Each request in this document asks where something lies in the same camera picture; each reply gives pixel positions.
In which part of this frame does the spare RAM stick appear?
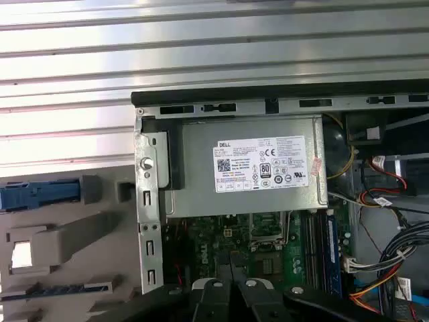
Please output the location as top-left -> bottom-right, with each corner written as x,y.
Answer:
0,283 -> 115,301

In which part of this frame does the grey power supply unit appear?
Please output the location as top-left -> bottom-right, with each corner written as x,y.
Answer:
166,113 -> 329,219

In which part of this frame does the CPU socket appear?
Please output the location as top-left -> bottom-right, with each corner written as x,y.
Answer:
249,213 -> 292,248

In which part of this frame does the hard disk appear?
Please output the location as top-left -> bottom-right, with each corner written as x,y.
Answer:
0,180 -> 82,211

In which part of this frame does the orange wire bundle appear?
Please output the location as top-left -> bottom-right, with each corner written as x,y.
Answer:
349,268 -> 398,311

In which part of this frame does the silver CPU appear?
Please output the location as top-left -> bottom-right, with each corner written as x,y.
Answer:
11,240 -> 34,269

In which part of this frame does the red wire bundle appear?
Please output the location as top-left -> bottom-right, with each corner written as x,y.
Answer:
358,156 -> 409,209

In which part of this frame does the yellow wire pair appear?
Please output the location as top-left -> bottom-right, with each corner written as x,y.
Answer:
325,113 -> 359,179

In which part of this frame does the black open PC case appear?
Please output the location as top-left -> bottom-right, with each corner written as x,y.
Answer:
130,83 -> 429,322

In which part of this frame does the white motherboard power plug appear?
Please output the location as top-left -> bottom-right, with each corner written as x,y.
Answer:
341,254 -> 357,273

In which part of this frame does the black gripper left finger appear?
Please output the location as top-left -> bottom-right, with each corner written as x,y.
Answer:
110,253 -> 233,322

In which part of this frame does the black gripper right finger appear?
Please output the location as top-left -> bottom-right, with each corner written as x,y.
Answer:
231,253 -> 386,322

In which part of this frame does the green motherboard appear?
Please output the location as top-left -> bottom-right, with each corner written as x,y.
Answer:
164,211 -> 353,299

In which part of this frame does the installed RAM stick blue label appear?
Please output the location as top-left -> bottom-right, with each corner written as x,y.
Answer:
322,214 -> 342,297

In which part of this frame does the grey metal drive cage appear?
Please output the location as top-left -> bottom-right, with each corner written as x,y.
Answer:
345,110 -> 429,215

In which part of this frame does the black empty RAM slot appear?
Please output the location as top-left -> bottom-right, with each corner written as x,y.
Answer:
301,213 -> 311,289
310,213 -> 321,289

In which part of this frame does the grey parts rack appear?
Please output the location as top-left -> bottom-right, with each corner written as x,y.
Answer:
0,164 -> 141,322

